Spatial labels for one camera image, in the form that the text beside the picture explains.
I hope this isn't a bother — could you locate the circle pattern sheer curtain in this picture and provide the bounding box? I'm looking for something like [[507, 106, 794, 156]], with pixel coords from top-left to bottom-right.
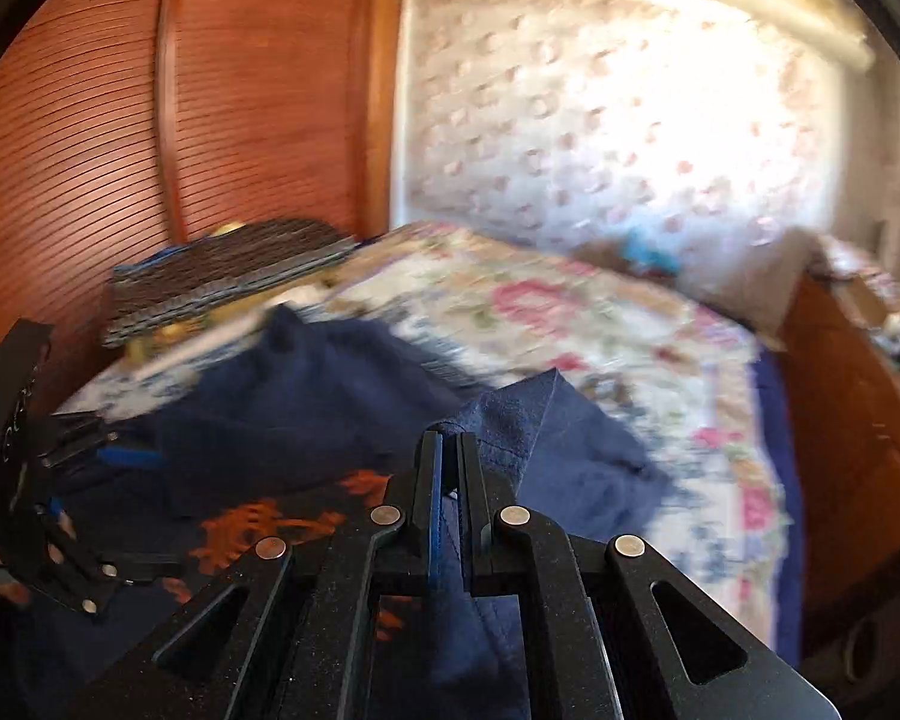
[[397, 0, 850, 293]]

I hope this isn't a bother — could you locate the navy blue bed sheet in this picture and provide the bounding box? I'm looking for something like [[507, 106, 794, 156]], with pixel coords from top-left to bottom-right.
[[748, 351, 805, 665]]

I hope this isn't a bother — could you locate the wooden cabinet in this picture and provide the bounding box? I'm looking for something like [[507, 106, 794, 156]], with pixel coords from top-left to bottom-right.
[[776, 270, 900, 691]]

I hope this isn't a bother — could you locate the pink rose floral blanket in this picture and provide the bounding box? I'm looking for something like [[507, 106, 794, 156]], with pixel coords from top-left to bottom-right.
[[322, 221, 792, 616]]

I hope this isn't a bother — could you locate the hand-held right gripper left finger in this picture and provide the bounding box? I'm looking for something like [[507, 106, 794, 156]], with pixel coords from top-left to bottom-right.
[[67, 427, 451, 720]]

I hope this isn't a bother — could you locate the cream rolled bundle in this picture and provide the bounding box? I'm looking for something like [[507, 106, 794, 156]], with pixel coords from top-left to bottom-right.
[[715, 0, 876, 74]]

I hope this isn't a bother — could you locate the dark patterned pillow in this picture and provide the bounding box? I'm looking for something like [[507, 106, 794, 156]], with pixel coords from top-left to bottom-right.
[[103, 220, 359, 347]]

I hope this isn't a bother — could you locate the wooden slatted wardrobe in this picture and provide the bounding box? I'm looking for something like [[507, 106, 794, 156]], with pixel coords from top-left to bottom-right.
[[0, 0, 407, 421]]

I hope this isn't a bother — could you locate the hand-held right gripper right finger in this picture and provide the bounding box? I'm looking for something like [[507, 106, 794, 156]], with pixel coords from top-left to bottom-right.
[[454, 431, 841, 720]]

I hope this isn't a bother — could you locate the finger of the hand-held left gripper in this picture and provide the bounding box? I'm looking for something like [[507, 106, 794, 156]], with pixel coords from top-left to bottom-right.
[[41, 416, 158, 470], [37, 502, 188, 616]]

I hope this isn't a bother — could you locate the navy blue small sweater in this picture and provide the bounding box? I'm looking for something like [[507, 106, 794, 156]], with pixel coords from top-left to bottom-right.
[[0, 307, 676, 720]]

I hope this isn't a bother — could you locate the yellow sunflower folded quilt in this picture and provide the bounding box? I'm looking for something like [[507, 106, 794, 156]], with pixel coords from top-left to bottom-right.
[[124, 317, 211, 361]]

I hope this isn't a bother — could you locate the light blue box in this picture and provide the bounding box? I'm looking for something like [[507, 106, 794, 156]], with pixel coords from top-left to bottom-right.
[[621, 231, 681, 276]]

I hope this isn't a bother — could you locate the grey beige cloth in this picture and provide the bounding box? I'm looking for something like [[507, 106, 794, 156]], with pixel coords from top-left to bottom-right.
[[681, 227, 820, 335]]

